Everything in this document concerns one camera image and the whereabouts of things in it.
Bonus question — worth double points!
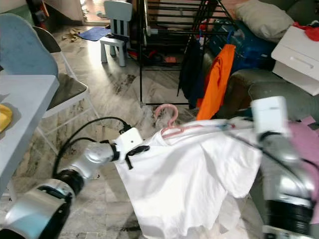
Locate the white shirt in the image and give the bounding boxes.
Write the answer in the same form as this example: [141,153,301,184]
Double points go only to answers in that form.
[115,119,262,239]

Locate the pink clothes hanger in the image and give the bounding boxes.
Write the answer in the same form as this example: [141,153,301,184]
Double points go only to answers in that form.
[154,104,255,139]

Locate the yellow shirt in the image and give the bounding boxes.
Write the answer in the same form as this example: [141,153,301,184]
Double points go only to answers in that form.
[0,104,13,132]

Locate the dark green sofa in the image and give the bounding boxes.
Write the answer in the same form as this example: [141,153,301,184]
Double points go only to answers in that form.
[204,0,319,122]

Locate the orange shirt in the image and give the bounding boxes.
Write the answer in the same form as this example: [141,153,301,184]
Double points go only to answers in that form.
[196,44,236,121]

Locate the navy blue garment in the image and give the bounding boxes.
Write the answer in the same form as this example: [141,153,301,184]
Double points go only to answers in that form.
[178,37,210,109]

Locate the blue suitcase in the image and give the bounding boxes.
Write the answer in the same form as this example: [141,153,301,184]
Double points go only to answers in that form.
[209,20,277,75]

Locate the pink garment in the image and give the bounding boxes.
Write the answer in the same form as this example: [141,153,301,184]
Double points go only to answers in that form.
[287,117,319,225]

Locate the black metal drying rack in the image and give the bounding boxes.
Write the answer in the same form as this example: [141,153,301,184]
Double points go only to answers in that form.
[139,0,245,106]

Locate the light blue folding table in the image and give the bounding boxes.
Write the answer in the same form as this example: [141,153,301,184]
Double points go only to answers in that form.
[0,75,60,200]

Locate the white drawer unit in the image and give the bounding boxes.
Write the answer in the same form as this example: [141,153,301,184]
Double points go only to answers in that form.
[271,25,319,95]

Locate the grey white folding chair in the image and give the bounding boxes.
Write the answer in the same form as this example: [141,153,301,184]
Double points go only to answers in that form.
[0,25,100,155]

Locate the beige pillow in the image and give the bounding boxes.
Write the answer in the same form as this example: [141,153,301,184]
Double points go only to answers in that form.
[235,0,296,43]

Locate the blue cloth chair cover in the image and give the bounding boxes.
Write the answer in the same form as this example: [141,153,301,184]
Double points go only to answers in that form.
[0,13,64,76]

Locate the red cloth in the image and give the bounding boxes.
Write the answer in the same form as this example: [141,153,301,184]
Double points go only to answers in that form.
[293,21,319,41]

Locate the blue floor mat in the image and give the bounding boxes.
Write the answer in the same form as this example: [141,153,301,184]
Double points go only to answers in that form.
[78,26,111,42]

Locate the beige floor cloth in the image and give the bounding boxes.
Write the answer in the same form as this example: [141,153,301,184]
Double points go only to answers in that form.
[62,29,80,43]

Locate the white kids chair slatted back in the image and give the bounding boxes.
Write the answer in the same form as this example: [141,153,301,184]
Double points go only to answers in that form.
[100,0,133,68]

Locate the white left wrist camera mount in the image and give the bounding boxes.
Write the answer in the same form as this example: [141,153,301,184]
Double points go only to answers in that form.
[115,128,144,162]

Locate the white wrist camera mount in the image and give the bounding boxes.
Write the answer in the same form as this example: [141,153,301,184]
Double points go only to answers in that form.
[115,128,144,162]
[251,96,290,137]

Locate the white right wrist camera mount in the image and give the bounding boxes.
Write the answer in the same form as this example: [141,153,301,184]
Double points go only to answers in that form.
[251,96,290,137]

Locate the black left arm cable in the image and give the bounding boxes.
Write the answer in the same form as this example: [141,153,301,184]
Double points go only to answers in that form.
[54,117,130,177]

